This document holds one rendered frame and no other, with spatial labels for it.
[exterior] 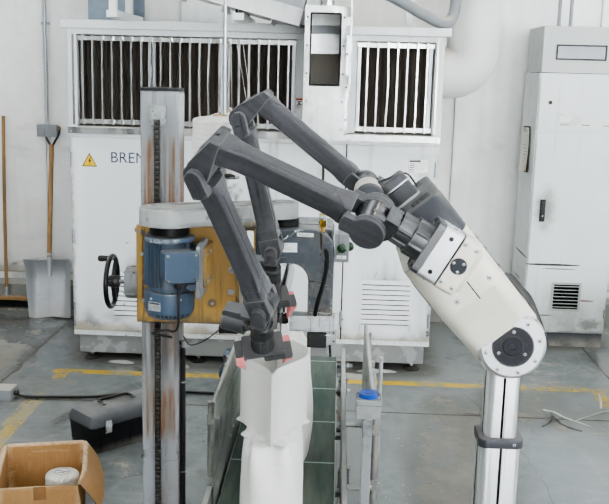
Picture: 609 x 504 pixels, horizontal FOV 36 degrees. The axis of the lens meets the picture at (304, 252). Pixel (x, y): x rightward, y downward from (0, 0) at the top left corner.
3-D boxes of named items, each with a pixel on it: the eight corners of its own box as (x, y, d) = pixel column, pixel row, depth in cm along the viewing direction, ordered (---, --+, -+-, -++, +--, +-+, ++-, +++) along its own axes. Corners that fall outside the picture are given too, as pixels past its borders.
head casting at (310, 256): (332, 316, 294) (335, 223, 288) (254, 313, 295) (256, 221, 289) (333, 294, 323) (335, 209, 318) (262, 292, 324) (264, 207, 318)
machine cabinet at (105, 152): (433, 375, 576) (451, 27, 537) (67, 362, 584) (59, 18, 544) (417, 325, 690) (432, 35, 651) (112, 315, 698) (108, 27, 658)
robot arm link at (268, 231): (246, 110, 245) (253, 103, 255) (225, 114, 246) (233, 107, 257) (281, 262, 258) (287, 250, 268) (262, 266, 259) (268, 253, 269)
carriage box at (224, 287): (238, 326, 295) (239, 228, 289) (132, 322, 296) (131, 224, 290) (246, 307, 319) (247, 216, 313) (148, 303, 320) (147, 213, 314)
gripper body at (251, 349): (241, 340, 234) (239, 324, 228) (281, 334, 235) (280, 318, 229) (244, 362, 230) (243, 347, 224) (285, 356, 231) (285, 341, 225)
